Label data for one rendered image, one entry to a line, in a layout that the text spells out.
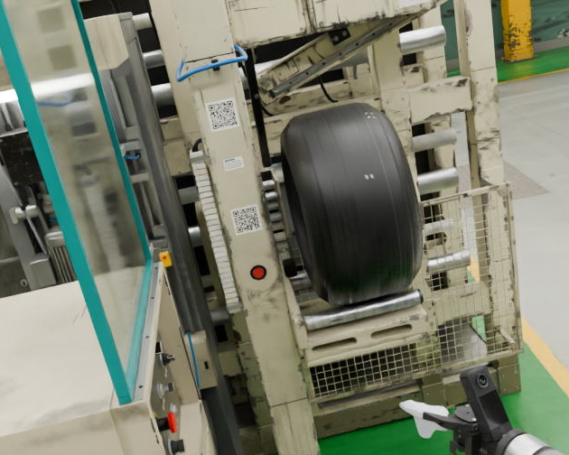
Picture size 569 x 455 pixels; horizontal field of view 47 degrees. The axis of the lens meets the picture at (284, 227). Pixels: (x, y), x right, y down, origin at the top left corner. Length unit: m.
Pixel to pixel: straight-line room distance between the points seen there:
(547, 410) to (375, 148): 1.61
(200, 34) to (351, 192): 0.54
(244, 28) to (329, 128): 0.42
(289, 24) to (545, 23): 9.82
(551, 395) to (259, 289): 1.56
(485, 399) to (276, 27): 1.23
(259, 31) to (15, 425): 1.28
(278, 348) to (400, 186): 0.62
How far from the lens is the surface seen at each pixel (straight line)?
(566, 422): 2.88
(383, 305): 1.85
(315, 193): 1.61
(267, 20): 1.95
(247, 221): 1.77
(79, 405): 1.05
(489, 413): 1.13
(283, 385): 2.00
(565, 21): 11.76
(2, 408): 1.13
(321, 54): 2.11
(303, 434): 2.12
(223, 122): 1.70
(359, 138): 1.67
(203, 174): 1.74
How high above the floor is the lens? 1.79
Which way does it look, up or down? 20 degrees down
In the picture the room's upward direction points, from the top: 12 degrees counter-clockwise
